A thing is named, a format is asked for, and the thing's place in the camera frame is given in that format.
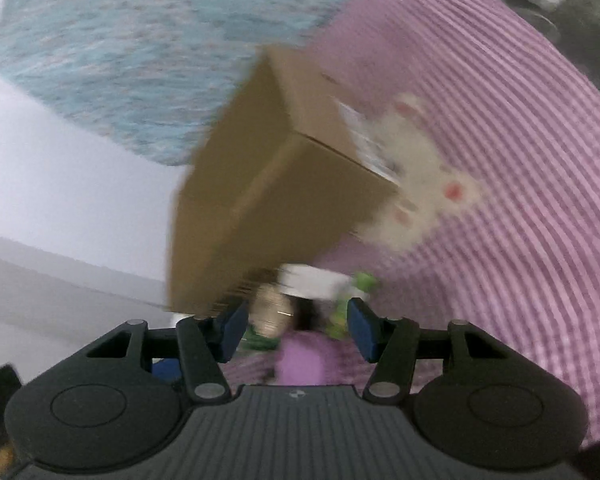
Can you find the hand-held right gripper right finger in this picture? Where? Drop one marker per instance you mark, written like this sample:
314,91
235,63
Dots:
362,330

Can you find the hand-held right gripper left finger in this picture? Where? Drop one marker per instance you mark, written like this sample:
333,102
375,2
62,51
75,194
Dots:
234,330

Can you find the green toy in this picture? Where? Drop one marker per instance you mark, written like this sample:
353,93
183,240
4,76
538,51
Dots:
362,284

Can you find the purple round lid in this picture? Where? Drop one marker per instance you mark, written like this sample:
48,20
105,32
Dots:
305,360

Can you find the brown cardboard box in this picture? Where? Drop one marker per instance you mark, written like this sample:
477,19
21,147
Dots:
260,190

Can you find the beige toy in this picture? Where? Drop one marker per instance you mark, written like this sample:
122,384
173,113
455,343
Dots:
270,310

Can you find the white rectangular object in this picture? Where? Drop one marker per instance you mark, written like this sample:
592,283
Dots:
310,280

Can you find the white plush bunny toy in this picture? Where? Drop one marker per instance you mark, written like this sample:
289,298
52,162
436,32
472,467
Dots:
430,185

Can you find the pink checked bedsheet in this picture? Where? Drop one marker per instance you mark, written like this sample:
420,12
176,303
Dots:
520,240

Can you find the blue floral cloth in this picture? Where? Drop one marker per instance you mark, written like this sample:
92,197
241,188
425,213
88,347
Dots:
155,50

